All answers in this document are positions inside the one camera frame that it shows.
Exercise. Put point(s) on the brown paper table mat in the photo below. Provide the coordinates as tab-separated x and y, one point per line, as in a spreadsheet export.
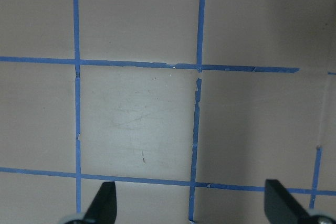
188	105

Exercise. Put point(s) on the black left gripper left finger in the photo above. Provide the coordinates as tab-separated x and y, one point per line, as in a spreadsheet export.
103	208

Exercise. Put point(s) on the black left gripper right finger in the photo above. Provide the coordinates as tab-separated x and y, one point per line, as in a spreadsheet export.
280	206

